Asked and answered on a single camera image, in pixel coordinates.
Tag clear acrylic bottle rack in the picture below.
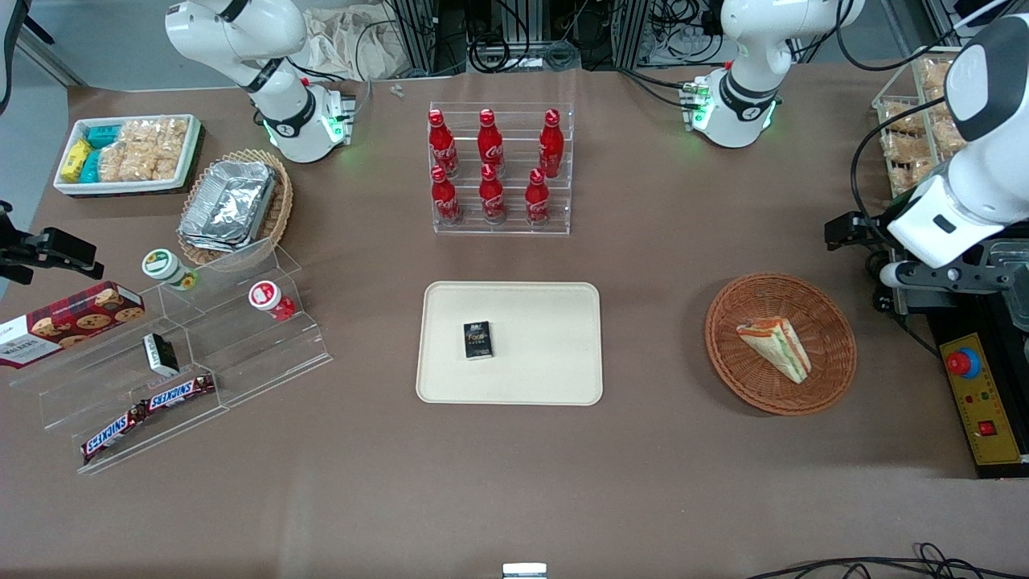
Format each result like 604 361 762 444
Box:
428 101 576 236

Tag clear bag of crackers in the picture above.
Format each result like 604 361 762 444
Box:
97 142 188 183
119 118 191 154

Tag small black card box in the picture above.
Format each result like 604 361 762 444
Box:
463 321 494 360

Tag yellow snack pack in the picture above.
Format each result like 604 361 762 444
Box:
60 138 94 184

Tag white rectangular plastic bin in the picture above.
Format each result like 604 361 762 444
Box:
53 114 202 197

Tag beige plastic tray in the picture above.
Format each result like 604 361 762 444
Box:
416 281 604 406

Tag triangular sandwich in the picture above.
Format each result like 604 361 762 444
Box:
736 317 813 384

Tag red tartan cookie box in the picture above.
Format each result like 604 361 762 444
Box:
0 281 146 370

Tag clear bag of biscuits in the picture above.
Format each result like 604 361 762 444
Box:
919 56 965 158
881 106 940 192

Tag brown wicker basket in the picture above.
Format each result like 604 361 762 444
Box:
705 273 858 417

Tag clear acrylic step shelf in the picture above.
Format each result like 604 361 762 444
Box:
10 237 334 476

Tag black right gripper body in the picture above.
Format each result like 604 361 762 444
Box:
0 200 37 287

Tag black floor cables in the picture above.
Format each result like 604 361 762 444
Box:
744 542 1029 579

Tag stack of foil trays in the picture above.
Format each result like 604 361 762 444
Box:
178 159 279 253

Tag green lid yogurt cup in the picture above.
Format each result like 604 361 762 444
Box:
142 248 199 292

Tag small black white box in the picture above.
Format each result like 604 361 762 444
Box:
143 332 181 378

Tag black cable bundle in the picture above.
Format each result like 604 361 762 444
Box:
466 0 581 75

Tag white wire rack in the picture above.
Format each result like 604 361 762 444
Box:
873 46 967 203

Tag black machine housing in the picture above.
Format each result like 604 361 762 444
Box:
873 233 1029 480

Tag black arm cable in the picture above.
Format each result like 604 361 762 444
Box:
850 119 967 223

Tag red cola bottle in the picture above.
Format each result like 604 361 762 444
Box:
431 166 463 225
479 164 507 224
428 109 460 179
478 109 505 177
525 168 551 228
539 109 565 179

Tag black curved cable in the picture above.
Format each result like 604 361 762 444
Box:
0 0 55 115

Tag aluminium frame post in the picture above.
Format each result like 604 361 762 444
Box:
613 0 654 70
392 0 469 78

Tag brown Snickers bar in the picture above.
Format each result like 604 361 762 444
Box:
80 402 154 465
141 373 216 413

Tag yellow control box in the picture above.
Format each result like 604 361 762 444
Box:
939 332 1027 468

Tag light oval wicker basket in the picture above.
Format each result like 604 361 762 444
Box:
176 148 294 269

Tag clear plastic container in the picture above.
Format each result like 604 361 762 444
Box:
985 240 1029 311

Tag beige crumpled cloth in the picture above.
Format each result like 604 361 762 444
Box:
299 6 405 82

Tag red lid yogurt cup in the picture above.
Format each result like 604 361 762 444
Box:
248 280 297 322

